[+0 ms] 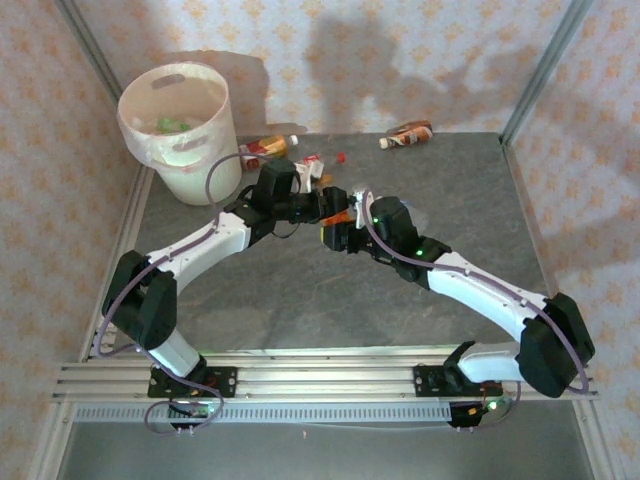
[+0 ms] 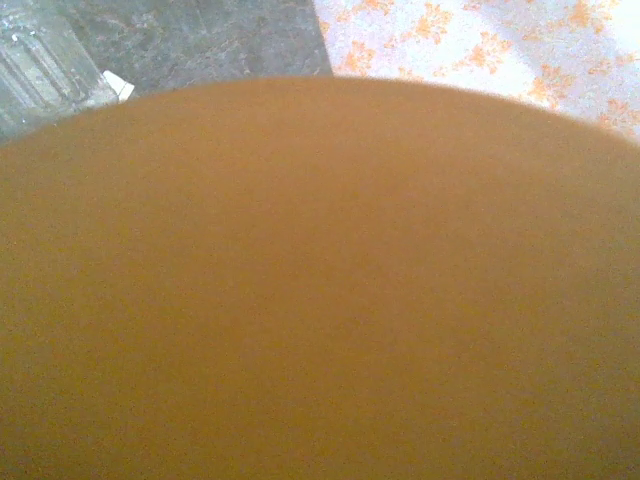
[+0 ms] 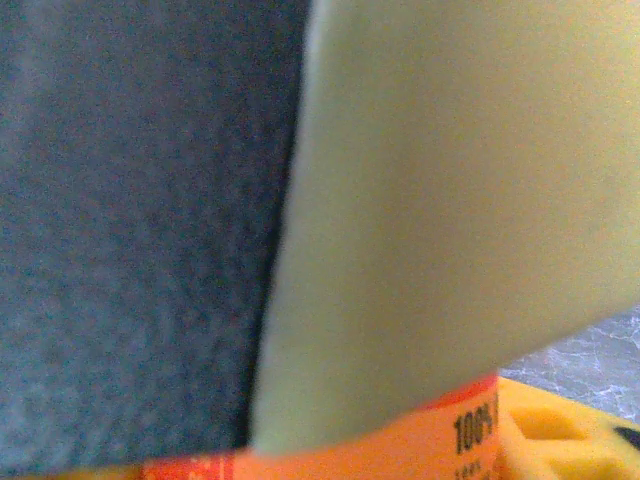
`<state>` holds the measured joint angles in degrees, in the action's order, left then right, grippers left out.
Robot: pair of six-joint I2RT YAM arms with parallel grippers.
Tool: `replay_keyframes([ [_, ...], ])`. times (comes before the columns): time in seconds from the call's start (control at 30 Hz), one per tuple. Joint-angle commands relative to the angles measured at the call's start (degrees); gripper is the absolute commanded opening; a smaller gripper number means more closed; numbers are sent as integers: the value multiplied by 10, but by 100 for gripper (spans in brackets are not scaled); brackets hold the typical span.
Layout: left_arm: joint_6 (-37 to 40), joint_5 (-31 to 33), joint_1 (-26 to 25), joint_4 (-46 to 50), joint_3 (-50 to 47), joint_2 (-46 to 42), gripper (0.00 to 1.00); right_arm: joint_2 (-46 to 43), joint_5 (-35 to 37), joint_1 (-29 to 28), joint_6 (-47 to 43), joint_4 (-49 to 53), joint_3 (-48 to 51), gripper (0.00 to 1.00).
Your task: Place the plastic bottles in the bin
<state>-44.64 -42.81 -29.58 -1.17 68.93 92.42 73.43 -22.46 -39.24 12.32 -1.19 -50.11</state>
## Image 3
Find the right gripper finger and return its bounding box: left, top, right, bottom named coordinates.
left=494, top=375, right=640, bottom=480

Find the orange label plastic bottle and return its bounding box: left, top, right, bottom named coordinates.
left=139, top=373, right=504, bottom=480

